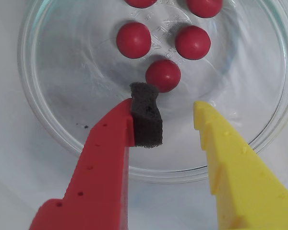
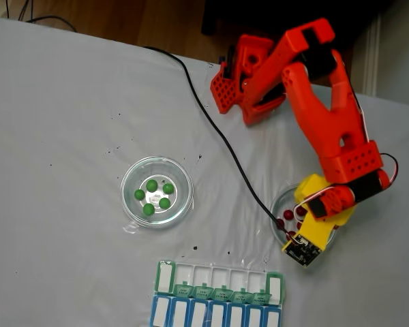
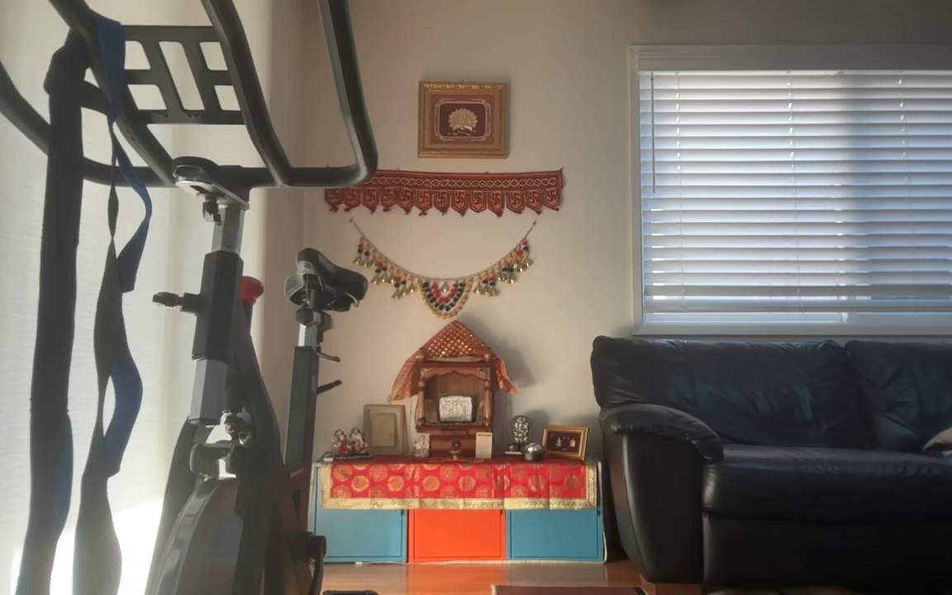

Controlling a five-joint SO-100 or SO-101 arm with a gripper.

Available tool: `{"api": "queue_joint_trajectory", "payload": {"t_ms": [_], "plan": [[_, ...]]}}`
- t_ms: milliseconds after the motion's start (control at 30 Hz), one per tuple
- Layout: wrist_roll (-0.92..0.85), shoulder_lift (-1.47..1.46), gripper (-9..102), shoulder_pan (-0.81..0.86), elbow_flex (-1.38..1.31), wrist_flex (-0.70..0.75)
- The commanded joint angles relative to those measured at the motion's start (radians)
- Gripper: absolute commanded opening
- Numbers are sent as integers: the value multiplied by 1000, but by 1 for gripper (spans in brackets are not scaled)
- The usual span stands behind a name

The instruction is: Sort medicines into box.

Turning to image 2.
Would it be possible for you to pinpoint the green blue weekly pill organizer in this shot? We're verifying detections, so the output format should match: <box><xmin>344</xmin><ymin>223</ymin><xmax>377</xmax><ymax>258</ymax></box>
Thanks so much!
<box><xmin>149</xmin><ymin>259</ymin><xmax>287</xmax><ymax>327</ymax></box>

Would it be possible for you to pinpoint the pale grey tablecloth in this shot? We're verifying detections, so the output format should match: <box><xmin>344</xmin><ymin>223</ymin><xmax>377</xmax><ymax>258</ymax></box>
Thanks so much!
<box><xmin>0</xmin><ymin>16</ymin><xmax>409</xmax><ymax>327</ymax></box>

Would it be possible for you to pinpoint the white wall trim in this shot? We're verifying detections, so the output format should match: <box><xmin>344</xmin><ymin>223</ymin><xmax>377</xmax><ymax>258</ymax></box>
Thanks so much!
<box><xmin>363</xmin><ymin>13</ymin><xmax>382</xmax><ymax>97</ymax></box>

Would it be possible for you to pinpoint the black camera cable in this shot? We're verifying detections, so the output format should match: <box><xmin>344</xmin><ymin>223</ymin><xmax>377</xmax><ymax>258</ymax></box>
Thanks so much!
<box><xmin>143</xmin><ymin>46</ymin><xmax>303</xmax><ymax>245</ymax></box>

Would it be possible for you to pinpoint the clear glass bowl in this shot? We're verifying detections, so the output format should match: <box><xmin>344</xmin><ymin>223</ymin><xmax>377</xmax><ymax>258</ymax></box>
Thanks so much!
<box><xmin>269</xmin><ymin>183</ymin><xmax>341</xmax><ymax>258</ymax></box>
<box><xmin>120</xmin><ymin>155</ymin><xmax>195</xmax><ymax>229</ymax></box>

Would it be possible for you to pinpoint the dark wooden furniture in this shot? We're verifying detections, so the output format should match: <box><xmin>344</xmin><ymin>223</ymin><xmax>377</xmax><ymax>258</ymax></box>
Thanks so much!
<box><xmin>200</xmin><ymin>0</ymin><xmax>396</xmax><ymax>65</ymax></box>

